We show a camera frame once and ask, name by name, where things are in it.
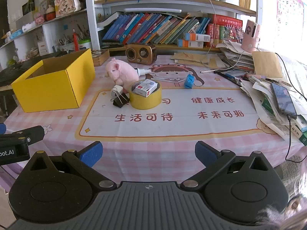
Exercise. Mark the red glue bottle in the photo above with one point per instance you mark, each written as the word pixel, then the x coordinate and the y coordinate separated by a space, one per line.
pixel 75 42

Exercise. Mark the pile of loose papers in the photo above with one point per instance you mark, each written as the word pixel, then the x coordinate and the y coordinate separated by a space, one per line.
pixel 263 115

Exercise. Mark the small blue toy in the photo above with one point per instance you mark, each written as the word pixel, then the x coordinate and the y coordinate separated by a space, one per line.
pixel 189 81

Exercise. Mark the white blue bottle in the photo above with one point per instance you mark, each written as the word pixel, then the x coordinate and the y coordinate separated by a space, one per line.
pixel 142 72

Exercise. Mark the green lid tub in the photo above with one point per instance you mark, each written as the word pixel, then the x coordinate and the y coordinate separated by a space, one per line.
pixel 85 45

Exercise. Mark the orange blue white carton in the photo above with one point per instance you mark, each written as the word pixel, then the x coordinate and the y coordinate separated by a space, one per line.
pixel 191 43
pixel 199 37

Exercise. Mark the black binder clip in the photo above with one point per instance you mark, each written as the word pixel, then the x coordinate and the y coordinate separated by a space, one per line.
pixel 120 103

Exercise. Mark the yellow cardboard box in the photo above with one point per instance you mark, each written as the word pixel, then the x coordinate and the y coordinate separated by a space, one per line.
pixel 48 93

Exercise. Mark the black piano keyboard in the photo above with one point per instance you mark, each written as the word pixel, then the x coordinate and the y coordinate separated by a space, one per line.
pixel 14 73

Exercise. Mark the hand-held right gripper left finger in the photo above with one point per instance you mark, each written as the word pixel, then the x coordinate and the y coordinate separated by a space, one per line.
pixel 92 152

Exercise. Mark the grey fluffy fur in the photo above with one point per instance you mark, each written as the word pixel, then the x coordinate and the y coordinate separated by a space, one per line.
pixel 275 215

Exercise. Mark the pink plush pig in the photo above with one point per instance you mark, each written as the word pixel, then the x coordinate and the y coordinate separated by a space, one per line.
pixel 122 71

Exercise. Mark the white cubby shelf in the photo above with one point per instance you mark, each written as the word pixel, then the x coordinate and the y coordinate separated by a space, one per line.
pixel 51 33

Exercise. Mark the blue tissue pack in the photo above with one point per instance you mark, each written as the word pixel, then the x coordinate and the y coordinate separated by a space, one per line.
pixel 15 34

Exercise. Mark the small white card box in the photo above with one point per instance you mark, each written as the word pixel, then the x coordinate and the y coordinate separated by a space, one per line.
pixel 145 88

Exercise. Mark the row of leaning books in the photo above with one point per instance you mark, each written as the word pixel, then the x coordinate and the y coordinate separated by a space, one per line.
pixel 148 28

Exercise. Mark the white pink pen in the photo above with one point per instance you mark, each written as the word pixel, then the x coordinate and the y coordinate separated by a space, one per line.
pixel 208 71

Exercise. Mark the brown retro radio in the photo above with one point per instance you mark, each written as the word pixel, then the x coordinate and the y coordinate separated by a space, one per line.
pixel 141 54

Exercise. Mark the white charger plug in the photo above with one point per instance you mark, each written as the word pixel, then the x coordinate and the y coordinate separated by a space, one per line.
pixel 116 91

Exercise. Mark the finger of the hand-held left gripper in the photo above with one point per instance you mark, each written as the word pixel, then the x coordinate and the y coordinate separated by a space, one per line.
pixel 2 128
pixel 33 133

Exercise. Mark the white box red label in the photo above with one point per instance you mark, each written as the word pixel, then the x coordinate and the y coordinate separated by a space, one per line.
pixel 43 48

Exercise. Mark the yellow tape roll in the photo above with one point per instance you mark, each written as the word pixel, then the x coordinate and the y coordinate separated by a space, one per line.
pixel 144 101

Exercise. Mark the wall poster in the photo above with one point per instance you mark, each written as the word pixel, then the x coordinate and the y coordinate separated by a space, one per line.
pixel 290 12

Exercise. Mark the white bookshelf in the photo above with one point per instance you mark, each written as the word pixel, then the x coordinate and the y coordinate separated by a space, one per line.
pixel 92 16

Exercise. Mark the bunch of dark pens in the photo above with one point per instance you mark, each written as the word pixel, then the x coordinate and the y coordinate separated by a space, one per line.
pixel 227 76

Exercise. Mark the red white doll ornament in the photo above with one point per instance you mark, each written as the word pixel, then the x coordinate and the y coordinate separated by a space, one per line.
pixel 50 14

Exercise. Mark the wooden chess box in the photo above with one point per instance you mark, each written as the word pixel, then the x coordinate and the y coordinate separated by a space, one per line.
pixel 100 57

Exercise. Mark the flat cardboard pieces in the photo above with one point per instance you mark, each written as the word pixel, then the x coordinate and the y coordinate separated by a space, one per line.
pixel 191 58

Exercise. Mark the brown envelope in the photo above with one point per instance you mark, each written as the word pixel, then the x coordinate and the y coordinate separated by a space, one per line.
pixel 267 64

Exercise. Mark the red book box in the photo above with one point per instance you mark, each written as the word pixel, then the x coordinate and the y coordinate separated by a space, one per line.
pixel 225 26

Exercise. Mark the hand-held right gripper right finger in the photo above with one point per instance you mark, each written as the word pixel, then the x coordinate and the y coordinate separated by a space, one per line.
pixel 206 152

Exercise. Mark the dark smartphone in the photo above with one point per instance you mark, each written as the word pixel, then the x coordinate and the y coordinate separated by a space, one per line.
pixel 283 98

